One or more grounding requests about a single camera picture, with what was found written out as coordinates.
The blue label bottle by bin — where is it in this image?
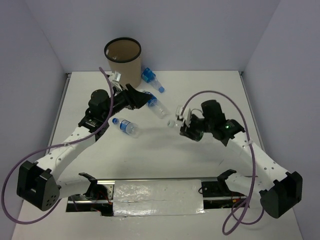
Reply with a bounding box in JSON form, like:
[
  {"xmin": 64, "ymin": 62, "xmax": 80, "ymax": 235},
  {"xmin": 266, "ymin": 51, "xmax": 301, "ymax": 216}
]
[{"xmin": 141, "ymin": 67, "xmax": 165, "ymax": 93}]

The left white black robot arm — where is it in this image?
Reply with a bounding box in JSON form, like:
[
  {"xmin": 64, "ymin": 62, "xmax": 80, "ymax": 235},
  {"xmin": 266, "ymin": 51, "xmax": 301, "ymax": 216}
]
[{"xmin": 16, "ymin": 84, "xmax": 151, "ymax": 211}]

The green label clear bottle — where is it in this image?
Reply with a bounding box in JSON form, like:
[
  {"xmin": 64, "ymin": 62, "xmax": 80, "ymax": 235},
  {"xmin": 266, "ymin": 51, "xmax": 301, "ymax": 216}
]
[{"xmin": 167, "ymin": 120, "xmax": 183, "ymax": 128}]

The brown cardboard cylinder bin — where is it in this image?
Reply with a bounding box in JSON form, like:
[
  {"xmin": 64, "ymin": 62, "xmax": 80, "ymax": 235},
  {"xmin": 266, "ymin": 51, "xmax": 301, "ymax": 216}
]
[{"xmin": 103, "ymin": 37, "xmax": 142, "ymax": 88}]

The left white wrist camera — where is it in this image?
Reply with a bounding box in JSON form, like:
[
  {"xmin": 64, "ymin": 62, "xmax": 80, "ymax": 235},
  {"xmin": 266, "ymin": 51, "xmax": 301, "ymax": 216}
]
[{"xmin": 108, "ymin": 71, "xmax": 123, "ymax": 92}]

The silver foil tape sheet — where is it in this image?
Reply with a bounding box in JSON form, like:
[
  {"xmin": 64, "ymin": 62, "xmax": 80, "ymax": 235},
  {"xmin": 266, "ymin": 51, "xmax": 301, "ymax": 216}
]
[{"xmin": 112, "ymin": 179, "xmax": 205, "ymax": 217}]

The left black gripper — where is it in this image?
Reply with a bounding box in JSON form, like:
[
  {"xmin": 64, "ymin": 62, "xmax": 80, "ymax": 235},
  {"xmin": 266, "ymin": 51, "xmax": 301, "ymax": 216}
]
[{"xmin": 102, "ymin": 83, "xmax": 153, "ymax": 120}]

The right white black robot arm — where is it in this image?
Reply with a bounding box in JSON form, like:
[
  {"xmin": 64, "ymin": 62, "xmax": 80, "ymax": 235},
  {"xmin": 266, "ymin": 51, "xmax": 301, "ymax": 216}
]
[{"xmin": 175, "ymin": 100, "xmax": 303, "ymax": 219}]

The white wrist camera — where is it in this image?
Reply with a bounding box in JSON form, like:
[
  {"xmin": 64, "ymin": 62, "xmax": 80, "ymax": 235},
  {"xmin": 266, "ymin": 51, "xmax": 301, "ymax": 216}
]
[
  {"xmin": 108, "ymin": 71, "xmax": 123, "ymax": 92},
  {"xmin": 175, "ymin": 105, "xmax": 191, "ymax": 127}
]

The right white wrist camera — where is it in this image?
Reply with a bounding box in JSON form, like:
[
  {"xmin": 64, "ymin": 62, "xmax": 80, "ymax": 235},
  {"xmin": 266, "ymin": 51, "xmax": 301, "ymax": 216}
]
[{"xmin": 175, "ymin": 105, "xmax": 191, "ymax": 127}]

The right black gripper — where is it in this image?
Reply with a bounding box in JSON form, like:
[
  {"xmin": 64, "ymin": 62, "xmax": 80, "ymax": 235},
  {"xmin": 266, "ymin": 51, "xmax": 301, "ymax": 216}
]
[{"xmin": 179, "ymin": 113, "xmax": 214, "ymax": 141}]

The blue label bottle front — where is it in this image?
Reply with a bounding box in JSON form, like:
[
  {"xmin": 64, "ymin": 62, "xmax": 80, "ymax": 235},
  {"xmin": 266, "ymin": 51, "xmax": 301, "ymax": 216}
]
[{"xmin": 112, "ymin": 117, "xmax": 139, "ymax": 137}]

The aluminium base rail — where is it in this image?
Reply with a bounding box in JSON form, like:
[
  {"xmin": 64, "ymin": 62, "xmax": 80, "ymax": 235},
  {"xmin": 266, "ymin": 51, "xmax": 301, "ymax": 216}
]
[{"xmin": 98, "ymin": 176, "xmax": 218, "ymax": 182}]

